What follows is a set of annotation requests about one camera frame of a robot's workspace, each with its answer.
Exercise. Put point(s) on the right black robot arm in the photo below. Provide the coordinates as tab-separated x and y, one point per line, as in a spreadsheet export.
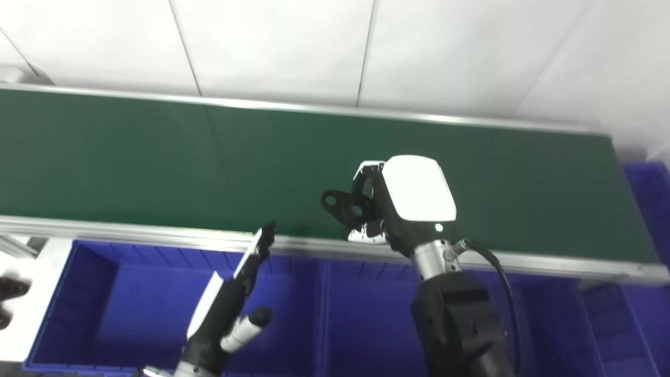
455	324

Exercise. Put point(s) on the green conveyor belt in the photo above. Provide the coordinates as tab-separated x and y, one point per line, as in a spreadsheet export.
209	162

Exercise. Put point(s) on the aluminium support strut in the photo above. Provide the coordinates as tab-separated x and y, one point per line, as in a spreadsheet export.
18	246

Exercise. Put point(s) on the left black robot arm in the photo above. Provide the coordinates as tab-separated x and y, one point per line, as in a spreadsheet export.
193	372

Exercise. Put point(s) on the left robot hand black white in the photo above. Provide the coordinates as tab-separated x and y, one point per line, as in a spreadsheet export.
225	309

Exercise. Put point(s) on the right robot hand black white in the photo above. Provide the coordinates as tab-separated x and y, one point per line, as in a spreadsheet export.
419	193

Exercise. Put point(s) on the blue plastic bin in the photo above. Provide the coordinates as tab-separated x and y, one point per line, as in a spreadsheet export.
366	324
136	309
644	324

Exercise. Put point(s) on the black flanged metal part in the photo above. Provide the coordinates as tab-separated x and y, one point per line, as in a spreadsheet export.
343	205
13	288
4	319

